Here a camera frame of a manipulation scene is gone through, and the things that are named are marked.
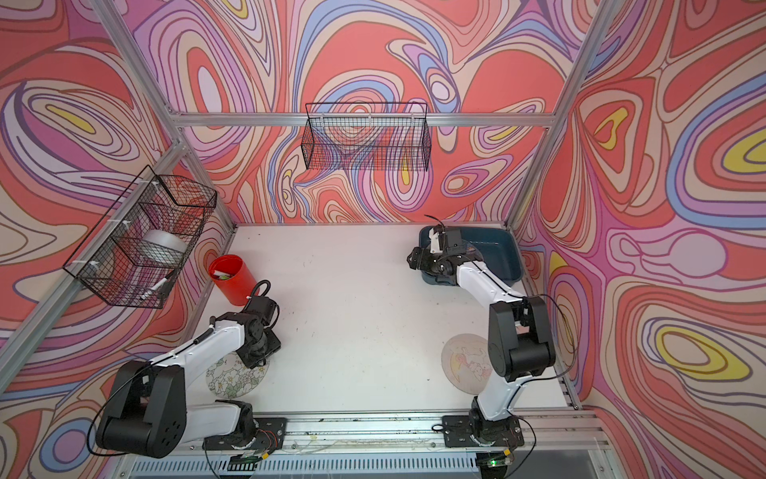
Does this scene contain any back black wire basket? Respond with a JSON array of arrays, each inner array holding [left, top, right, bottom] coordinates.
[[300, 101, 432, 173]]

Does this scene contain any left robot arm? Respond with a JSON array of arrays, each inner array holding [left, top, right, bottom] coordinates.
[[90, 295, 281, 458]]

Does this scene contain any teal plastic storage box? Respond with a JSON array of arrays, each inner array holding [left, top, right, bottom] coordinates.
[[418, 224, 527, 287]]

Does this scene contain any red plastic cup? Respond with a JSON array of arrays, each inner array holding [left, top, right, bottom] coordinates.
[[207, 255, 257, 307]]

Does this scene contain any left black wire basket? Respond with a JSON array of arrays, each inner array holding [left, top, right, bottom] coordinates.
[[63, 167, 217, 309]]

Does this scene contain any pink cartoon girl coaster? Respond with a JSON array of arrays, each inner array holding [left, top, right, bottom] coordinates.
[[441, 333, 494, 395]]

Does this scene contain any white marker pen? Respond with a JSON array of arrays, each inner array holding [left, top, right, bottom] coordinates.
[[139, 277, 170, 301]]

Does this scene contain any black wire basket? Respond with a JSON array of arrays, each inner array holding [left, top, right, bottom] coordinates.
[[300, 101, 432, 173], [63, 167, 217, 309]]

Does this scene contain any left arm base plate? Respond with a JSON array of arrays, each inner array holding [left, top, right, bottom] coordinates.
[[203, 417, 288, 453]]

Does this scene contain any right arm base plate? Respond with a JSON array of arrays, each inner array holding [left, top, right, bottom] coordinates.
[[432, 413, 525, 450]]

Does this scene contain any silver tape roll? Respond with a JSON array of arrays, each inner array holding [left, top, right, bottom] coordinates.
[[139, 230, 188, 267]]

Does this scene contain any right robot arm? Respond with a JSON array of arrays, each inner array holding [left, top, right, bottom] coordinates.
[[407, 224, 557, 422]]

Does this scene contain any white green flowers coaster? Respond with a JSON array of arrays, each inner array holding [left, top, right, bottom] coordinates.
[[205, 352, 268, 399]]

